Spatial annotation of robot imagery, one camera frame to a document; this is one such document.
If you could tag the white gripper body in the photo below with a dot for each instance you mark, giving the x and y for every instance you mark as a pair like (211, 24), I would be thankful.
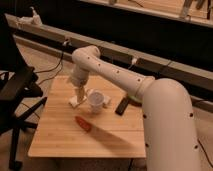
(78, 82)

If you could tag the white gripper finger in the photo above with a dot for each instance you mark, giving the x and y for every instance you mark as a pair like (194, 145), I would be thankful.
(80, 92)

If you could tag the white sponge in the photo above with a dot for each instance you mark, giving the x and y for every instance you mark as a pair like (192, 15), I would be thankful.
(74, 103)

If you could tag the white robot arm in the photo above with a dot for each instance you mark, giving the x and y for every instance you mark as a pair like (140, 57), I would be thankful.
(169, 128)

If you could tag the small white object behind cup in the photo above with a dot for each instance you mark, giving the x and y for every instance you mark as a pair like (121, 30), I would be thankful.
(106, 101)

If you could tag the orange toy carrot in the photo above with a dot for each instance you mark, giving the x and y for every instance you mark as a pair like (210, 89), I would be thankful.
(83, 124)

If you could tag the black office chair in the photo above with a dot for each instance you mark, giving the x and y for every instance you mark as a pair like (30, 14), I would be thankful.
(17, 81)

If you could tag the white device on ledge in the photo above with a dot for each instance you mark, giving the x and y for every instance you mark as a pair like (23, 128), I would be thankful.
(35, 19)

